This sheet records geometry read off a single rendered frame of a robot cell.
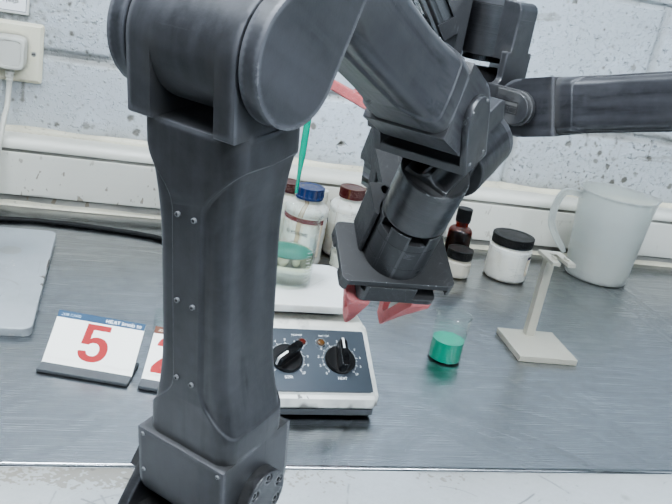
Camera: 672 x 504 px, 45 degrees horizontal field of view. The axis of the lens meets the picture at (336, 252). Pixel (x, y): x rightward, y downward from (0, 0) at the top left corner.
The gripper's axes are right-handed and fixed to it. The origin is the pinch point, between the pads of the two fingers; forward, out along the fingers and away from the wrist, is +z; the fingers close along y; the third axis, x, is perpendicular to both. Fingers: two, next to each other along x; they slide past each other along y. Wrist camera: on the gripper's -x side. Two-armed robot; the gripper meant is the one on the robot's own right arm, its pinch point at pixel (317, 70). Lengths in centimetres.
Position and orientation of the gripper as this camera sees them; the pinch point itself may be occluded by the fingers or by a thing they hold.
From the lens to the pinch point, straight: 83.6
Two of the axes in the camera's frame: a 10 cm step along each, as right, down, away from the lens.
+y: 2.5, 3.7, -9.0
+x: -1.7, 9.3, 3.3
